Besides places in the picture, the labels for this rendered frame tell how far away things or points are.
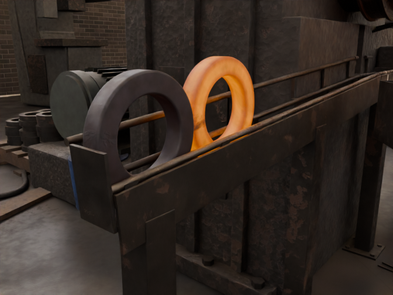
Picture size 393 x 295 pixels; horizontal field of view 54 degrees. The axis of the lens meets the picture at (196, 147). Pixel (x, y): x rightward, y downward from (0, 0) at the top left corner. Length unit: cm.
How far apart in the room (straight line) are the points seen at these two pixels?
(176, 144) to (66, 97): 147
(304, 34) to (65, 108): 132
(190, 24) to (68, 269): 97
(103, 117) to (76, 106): 148
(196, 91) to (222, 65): 8
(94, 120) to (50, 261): 119
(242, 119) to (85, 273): 97
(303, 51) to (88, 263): 108
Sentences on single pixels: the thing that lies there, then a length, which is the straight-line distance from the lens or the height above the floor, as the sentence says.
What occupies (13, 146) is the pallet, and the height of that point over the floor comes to 14.
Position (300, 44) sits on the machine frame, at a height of 80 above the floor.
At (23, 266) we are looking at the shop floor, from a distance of 164.
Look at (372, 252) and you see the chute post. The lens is 173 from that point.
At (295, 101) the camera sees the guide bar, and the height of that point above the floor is 66.
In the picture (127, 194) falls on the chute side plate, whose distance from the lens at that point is 50.
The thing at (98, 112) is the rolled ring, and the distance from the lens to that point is 49.
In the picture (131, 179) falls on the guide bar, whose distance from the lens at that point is 51.
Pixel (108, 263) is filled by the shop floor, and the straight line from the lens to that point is 157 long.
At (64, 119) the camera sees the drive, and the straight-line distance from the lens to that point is 208.
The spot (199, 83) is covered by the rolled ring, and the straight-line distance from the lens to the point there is 62.
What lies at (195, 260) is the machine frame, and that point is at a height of 7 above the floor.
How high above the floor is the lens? 80
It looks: 15 degrees down
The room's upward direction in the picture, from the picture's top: straight up
